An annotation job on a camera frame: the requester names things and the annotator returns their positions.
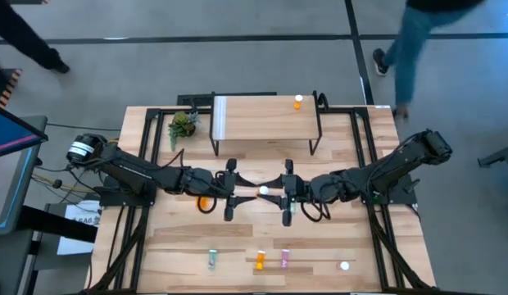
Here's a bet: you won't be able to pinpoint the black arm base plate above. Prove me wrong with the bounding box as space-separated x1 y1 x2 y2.
357 174 419 206
98 175 159 207

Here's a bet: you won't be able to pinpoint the monitor with blue screen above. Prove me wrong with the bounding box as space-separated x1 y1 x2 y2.
0 102 49 237

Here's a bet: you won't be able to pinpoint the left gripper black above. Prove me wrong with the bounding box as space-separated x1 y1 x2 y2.
215 158 259 222

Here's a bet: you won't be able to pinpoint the wooden shelf black metal legs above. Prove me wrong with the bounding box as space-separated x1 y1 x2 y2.
208 90 324 157

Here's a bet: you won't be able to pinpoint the person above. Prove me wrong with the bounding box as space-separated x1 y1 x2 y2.
371 0 487 120
0 0 71 93

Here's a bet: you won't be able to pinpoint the black office chair base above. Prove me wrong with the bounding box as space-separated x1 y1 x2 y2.
477 142 508 177

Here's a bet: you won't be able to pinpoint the dark grey side cart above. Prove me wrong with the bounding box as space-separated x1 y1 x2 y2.
0 203 98 295

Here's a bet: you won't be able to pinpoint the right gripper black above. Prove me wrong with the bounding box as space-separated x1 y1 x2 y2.
256 159 308 227

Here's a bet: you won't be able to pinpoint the black aluminium table frame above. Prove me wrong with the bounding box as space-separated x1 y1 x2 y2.
84 107 438 295

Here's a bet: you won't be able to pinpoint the white paper sheet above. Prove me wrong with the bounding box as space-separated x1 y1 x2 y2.
56 199 102 256

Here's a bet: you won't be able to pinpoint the black floor cable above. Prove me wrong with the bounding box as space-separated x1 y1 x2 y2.
46 121 122 133

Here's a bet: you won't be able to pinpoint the potted green succulent plant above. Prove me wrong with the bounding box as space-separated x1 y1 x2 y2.
167 110 202 152

